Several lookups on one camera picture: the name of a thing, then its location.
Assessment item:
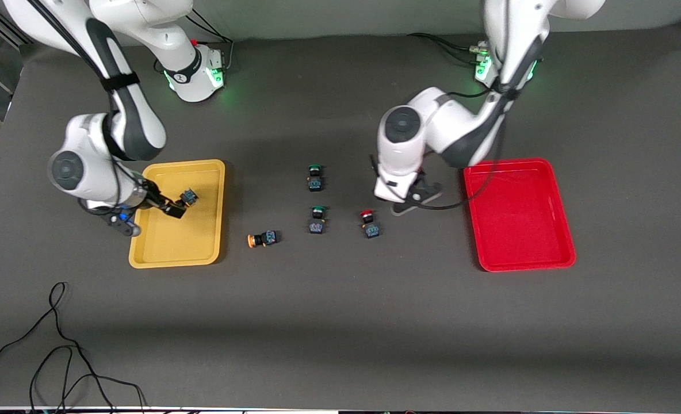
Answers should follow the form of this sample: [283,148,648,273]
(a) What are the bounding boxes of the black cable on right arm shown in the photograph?
[27,0,140,190]

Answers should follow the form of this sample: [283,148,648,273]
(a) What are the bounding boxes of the black cable strap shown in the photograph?
[490,80,519,102]
[99,72,141,93]

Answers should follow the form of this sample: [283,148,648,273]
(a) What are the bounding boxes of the red mushroom push button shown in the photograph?
[360,209,381,239]

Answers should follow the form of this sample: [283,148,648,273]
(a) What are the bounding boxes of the dark grey table cloth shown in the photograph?
[0,23,681,412]

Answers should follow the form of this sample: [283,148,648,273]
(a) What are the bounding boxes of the black cables at right arm base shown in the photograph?
[185,10,235,72]

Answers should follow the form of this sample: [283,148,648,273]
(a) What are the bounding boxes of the thin black loose cable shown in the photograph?
[0,282,148,414]

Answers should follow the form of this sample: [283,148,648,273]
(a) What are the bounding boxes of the red plastic tray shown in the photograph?
[462,158,577,272]

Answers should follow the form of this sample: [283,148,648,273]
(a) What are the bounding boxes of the black cables at arm base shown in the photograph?
[407,33,482,65]
[185,10,235,72]

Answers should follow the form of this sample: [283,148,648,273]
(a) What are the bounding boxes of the yellow plastic tray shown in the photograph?
[129,159,226,269]

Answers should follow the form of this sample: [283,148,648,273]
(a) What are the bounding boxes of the black cables at left arm base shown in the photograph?
[407,33,482,65]

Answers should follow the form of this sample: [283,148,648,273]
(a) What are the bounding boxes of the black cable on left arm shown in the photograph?
[418,80,511,211]

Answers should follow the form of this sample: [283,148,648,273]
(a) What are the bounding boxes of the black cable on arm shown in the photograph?
[418,80,511,211]
[27,0,140,190]

